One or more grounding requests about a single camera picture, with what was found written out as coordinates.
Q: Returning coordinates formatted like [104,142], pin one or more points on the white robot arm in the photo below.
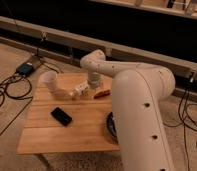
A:
[136,91]

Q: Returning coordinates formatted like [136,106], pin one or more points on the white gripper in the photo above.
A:
[94,79]

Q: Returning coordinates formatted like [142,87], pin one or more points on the black round bowl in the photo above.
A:
[111,126]

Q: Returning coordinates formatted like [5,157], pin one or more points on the small white bottle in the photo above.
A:
[79,90]

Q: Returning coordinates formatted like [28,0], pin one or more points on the white ceramic cup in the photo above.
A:
[49,79]

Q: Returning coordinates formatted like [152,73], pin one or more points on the long wooden rail beam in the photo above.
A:
[178,66]

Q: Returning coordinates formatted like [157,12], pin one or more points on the wooden table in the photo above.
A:
[87,132]

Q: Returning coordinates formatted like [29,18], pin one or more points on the black power adapter box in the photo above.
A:
[25,69]

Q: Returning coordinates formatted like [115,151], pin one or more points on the black smartphone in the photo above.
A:
[61,116]

